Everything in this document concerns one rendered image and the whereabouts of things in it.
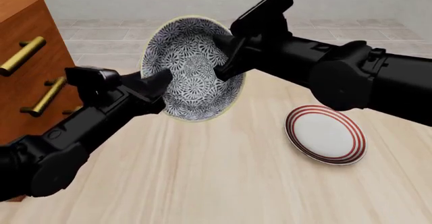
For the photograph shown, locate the white plate with red rings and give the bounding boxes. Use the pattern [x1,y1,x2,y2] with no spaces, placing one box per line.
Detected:
[283,103,369,167]

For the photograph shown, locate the wooden cabinet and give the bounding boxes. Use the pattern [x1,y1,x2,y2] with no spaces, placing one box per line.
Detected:
[0,0,84,202]

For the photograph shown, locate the brass drawer handle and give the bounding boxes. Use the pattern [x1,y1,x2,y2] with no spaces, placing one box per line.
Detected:
[0,36,47,78]
[20,76,68,118]
[62,105,84,116]

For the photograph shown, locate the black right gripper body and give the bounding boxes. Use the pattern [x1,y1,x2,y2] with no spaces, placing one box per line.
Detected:
[229,18,294,78]

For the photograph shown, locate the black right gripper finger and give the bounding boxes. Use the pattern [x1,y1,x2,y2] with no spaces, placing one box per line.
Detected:
[213,62,246,82]
[212,32,239,58]

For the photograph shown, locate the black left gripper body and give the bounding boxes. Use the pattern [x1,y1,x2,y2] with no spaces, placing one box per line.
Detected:
[76,81,167,123]

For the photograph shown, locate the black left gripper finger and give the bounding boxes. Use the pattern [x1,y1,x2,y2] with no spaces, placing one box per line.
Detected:
[118,71,143,90]
[130,68,174,101]

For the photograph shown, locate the black white patterned bowl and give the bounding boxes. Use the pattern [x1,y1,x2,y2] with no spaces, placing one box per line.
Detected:
[138,14,248,123]

